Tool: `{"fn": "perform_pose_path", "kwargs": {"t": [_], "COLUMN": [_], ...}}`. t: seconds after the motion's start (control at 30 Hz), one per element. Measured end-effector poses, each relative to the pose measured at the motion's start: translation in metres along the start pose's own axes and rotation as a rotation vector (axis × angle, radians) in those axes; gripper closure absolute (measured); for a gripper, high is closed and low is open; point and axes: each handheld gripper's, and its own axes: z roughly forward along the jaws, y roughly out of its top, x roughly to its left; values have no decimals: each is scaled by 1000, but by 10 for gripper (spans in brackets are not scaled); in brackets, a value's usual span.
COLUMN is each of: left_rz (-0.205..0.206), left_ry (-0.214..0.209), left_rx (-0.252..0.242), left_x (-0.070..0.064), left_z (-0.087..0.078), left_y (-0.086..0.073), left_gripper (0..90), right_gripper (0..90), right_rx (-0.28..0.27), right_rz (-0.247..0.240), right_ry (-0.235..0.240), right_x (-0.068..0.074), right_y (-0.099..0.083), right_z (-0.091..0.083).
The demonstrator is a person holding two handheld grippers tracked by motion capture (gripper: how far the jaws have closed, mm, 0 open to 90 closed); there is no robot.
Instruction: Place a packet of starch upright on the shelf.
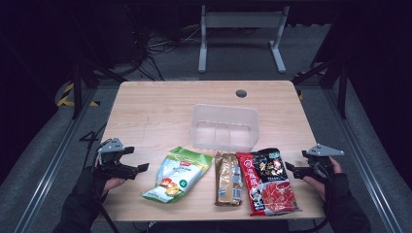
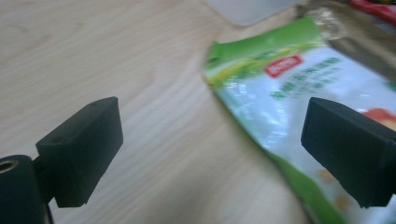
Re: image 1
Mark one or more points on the yellow and black floor tape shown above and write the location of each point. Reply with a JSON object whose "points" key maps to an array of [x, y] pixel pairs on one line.
{"points": [[64, 97]]}

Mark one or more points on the gold foil packet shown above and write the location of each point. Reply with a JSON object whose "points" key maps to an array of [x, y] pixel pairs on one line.
{"points": [[228, 179]]}

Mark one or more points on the aluminium floor rail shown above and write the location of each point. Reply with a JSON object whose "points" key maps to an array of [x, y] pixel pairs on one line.
{"points": [[55, 161], [362, 155]]}

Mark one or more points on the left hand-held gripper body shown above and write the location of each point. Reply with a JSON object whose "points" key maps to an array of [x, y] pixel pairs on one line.
{"points": [[111, 161]]}

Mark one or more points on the person's left hand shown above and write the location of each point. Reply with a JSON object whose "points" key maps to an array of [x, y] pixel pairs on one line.
{"points": [[111, 184]]}

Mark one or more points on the white metal desk frame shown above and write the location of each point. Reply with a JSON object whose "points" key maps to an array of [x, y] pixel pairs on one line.
{"points": [[243, 20]]}

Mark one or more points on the red and black food packet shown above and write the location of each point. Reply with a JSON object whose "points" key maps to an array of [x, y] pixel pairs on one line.
{"points": [[270, 183]]}

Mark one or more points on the green and white snack bag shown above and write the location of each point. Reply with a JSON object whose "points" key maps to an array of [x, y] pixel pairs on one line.
{"points": [[178, 176]]}

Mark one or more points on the person's right hand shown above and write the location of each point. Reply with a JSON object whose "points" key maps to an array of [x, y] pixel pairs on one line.
{"points": [[320, 187]]}

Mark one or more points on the clear plastic container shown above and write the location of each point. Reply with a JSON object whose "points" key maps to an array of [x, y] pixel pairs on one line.
{"points": [[223, 127]]}

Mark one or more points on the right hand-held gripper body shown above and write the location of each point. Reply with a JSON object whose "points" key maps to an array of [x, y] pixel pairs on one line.
{"points": [[319, 166]]}

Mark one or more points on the black metal stand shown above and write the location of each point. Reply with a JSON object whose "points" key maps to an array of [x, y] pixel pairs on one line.
{"points": [[341, 87], [77, 87]]}

